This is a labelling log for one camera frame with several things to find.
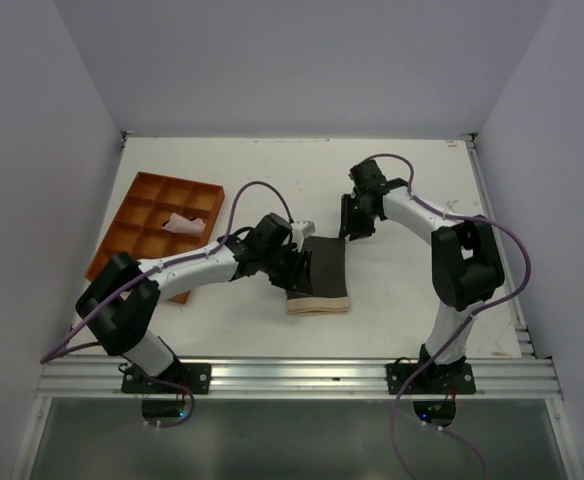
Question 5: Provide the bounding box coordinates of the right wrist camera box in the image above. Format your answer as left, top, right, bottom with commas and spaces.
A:
349, 159, 387, 196

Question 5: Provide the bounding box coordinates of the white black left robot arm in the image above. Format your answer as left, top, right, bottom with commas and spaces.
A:
75, 213, 315, 393

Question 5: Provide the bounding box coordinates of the aluminium frame rail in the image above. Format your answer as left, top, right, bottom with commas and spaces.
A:
36, 355, 562, 400

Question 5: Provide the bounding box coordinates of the orange wooden compartment tray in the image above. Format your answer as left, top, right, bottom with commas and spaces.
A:
85, 172, 225, 281

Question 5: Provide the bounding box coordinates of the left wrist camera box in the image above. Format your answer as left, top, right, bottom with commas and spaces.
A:
291, 220, 316, 244

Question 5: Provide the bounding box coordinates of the pink rolled underwear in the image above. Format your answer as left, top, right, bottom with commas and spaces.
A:
162, 213, 206, 237

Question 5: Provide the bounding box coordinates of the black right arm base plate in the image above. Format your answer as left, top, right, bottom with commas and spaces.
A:
385, 361, 477, 395

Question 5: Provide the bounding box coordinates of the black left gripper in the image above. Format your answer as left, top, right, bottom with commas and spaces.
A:
260, 241, 313, 295

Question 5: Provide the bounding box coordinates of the olive underwear with cream waistband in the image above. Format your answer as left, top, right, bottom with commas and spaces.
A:
286, 236, 350, 315

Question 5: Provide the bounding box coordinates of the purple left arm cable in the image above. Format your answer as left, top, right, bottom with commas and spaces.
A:
39, 180, 296, 365

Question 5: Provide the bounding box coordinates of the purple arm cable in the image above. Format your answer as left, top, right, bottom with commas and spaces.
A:
39, 180, 296, 365
361, 153, 532, 480

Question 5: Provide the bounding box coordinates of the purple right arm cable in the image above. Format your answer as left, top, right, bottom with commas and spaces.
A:
361, 153, 532, 480

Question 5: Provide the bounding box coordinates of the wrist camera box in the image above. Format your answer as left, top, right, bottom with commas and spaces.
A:
349, 159, 387, 196
291, 220, 316, 244

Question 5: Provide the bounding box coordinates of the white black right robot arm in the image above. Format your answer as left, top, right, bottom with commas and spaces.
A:
339, 180, 504, 393

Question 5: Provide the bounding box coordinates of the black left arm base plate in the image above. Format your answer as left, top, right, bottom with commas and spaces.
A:
118, 362, 212, 395

